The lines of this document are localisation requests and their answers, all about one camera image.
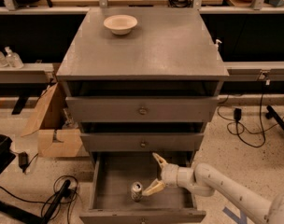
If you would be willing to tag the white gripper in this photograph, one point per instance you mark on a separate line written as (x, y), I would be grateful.
(170, 175)

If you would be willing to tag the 7up soda can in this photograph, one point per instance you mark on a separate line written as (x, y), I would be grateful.
(136, 191)

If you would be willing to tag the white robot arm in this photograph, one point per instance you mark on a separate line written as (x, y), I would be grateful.
(204, 180)

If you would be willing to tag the grey bottom drawer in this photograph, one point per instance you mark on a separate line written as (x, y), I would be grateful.
(111, 200)

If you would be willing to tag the grey drawer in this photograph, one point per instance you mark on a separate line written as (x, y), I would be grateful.
(141, 141)
(128, 109)
(111, 200)

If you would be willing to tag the grey middle drawer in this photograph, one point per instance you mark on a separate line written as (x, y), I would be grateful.
(141, 141)

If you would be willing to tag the grey wooden drawer cabinet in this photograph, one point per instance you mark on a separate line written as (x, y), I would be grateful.
(169, 54)

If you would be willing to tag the grey top drawer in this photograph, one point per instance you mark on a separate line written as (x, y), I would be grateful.
(128, 109)

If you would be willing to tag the black power adapter right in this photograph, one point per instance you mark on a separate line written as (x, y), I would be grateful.
(237, 114)

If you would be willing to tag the black power adapter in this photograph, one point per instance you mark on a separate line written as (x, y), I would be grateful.
(237, 114)
(23, 161)

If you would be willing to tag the brown cardboard box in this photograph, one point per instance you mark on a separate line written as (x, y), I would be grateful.
(54, 138)

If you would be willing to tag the black stand leg right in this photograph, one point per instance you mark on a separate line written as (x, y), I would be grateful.
(271, 113)

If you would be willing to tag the black stand leg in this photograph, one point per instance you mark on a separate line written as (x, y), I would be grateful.
(28, 218)
(271, 113)

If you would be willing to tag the black power adapter left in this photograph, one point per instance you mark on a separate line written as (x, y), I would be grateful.
(23, 161)

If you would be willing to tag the small white pump bottle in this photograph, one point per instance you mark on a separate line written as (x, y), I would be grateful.
(218, 44)

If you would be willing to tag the white ceramic bowl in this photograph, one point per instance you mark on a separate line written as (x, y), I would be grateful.
(120, 24)

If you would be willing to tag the black bin left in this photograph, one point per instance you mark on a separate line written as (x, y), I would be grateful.
(6, 156)

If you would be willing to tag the black stand leg left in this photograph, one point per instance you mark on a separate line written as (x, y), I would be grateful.
(28, 218)

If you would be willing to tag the clear sanitizer bottle right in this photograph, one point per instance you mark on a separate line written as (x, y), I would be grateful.
(13, 59)

